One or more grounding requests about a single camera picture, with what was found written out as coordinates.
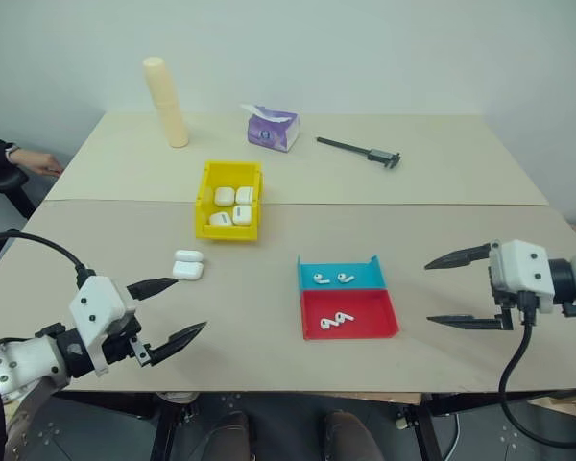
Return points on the light wooden beam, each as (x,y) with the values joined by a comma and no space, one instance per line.
(564,401)

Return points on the cream stack of cups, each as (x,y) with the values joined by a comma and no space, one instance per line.
(168,105)

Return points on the bystander bare hand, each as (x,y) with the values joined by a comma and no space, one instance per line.
(38,161)

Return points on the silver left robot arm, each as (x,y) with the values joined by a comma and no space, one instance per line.
(21,360)

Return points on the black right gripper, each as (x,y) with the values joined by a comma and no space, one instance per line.
(496,278)

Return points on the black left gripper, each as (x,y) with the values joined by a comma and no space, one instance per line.
(122,343)

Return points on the red plastic tray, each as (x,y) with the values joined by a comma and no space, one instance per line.
(374,312)

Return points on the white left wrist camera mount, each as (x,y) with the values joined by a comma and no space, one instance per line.
(96,302)

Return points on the black chair armrest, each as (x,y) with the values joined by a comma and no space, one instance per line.
(9,182)

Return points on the black table leg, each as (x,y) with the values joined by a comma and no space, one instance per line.
(163,427)
(429,427)

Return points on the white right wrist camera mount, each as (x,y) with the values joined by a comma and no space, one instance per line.
(523,271)

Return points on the brown rounded shape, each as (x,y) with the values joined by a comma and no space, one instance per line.
(232,434)
(350,434)

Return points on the black digital caliper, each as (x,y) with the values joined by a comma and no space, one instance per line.
(381,156)

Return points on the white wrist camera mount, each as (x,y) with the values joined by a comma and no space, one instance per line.
(96,302)
(523,271)

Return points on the purple tissue pack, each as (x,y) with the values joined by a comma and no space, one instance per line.
(269,132)

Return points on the yellow plastic bin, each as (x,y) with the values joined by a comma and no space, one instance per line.
(202,211)

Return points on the blue plastic tray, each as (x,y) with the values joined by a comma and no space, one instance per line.
(360,276)

